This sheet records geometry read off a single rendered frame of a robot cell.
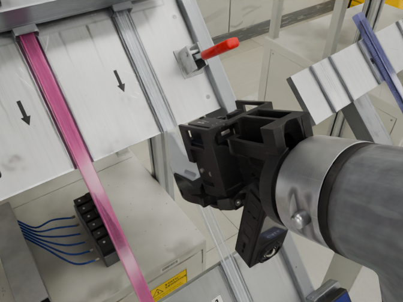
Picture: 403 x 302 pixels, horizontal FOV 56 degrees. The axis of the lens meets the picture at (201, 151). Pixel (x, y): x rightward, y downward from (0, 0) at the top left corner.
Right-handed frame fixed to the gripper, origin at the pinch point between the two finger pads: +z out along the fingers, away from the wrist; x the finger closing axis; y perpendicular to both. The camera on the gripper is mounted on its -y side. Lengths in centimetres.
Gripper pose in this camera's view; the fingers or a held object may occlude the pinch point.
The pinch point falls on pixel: (186, 163)
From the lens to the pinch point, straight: 45.6
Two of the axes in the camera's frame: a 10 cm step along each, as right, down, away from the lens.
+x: -8.2, 3.9, -4.3
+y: -2.7, -9.1, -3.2
